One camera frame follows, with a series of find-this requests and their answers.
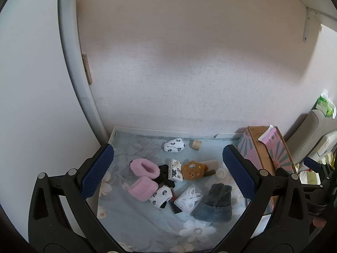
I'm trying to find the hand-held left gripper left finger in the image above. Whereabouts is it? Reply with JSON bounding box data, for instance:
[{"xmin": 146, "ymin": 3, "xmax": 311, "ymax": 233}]
[{"xmin": 28, "ymin": 143, "xmax": 124, "ymax": 253}]

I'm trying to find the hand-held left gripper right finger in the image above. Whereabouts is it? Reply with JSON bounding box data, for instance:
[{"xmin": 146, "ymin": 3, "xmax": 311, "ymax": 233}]
[{"xmin": 211, "ymin": 144, "xmax": 320, "ymax": 253}]

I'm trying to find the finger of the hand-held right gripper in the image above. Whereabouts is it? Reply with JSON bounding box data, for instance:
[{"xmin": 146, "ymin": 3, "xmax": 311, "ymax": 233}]
[{"xmin": 303, "ymin": 157, "xmax": 333, "ymax": 174}]

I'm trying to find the pink striped cardboard box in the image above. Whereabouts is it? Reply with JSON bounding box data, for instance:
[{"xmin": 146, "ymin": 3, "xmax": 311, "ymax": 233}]
[{"xmin": 235, "ymin": 125, "xmax": 298, "ymax": 239}]

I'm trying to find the dark grey cloth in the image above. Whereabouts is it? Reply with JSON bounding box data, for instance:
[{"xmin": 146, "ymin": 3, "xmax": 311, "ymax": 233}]
[{"xmin": 191, "ymin": 183, "xmax": 233, "ymax": 222}]

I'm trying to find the brown bear plush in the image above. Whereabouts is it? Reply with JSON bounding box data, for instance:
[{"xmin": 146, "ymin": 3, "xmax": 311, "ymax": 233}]
[{"xmin": 182, "ymin": 161, "xmax": 208, "ymax": 181}]

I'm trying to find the pink fluffy slipper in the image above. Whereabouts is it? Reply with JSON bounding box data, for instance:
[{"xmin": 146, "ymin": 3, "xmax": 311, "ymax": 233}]
[
  {"xmin": 130, "ymin": 158, "xmax": 160, "ymax": 181},
  {"xmin": 128, "ymin": 176, "xmax": 158, "ymax": 203}
]

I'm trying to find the clear plastic box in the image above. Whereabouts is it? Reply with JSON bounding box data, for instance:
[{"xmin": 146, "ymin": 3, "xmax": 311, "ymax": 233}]
[{"xmin": 174, "ymin": 184, "xmax": 204, "ymax": 211}]

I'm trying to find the white panda print sock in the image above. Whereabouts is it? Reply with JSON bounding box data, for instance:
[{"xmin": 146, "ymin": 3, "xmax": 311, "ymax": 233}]
[
  {"xmin": 150, "ymin": 185, "xmax": 173, "ymax": 209},
  {"xmin": 163, "ymin": 138, "xmax": 185, "ymax": 153}
]

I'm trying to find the black red small packet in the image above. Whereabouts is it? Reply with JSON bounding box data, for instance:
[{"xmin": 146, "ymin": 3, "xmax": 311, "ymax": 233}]
[{"xmin": 170, "ymin": 199, "xmax": 185, "ymax": 214}]

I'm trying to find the cream floral fabric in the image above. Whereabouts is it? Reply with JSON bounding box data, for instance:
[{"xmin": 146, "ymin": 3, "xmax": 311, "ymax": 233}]
[{"xmin": 295, "ymin": 154, "xmax": 337, "ymax": 185}]

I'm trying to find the clear tape roll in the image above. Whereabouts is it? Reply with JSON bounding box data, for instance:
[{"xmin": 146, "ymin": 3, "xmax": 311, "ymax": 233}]
[{"xmin": 214, "ymin": 169, "xmax": 229, "ymax": 183}]

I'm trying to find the grey chair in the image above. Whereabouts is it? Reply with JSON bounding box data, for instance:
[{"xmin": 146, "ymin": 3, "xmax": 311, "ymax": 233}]
[{"xmin": 286, "ymin": 109, "xmax": 337, "ymax": 164}]

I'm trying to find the white paper slip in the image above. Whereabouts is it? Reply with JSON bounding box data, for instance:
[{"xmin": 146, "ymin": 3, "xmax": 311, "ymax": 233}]
[{"xmin": 258, "ymin": 125, "xmax": 275, "ymax": 141}]

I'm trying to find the green wipes pack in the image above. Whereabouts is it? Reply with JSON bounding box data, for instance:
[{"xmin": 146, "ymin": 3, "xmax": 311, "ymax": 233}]
[{"xmin": 316, "ymin": 90, "xmax": 336, "ymax": 118}]

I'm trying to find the white patterned small box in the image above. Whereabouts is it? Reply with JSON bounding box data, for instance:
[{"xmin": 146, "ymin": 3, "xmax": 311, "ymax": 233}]
[{"xmin": 168, "ymin": 159, "xmax": 184, "ymax": 182}]

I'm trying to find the black sock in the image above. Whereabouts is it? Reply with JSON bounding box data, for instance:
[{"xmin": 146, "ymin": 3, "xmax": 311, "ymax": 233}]
[{"xmin": 155, "ymin": 164, "xmax": 175, "ymax": 189}]

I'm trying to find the white door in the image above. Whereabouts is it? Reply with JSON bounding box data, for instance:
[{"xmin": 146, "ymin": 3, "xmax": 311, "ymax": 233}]
[{"xmin": 0, "ymin": 0, "xmax": 106, "ymax": 217}]

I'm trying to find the brass door hinge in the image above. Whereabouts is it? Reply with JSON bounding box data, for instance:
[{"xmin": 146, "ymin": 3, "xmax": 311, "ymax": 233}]
[{"xmin": 82, "ymin": 54, "xmax": 92, "ymax": 85}]

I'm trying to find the grey door frame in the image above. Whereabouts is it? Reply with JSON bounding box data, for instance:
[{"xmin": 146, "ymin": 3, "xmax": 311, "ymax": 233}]
[{"xmin": 57, "ymin": 0, "xmax": 111, "ymax": 148}]

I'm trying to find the white shelf bracket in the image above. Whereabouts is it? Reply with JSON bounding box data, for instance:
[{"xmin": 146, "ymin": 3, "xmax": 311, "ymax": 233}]
[{"xmin": 303, "ymin": 7, "xmax": 337, "ymax": 43}]

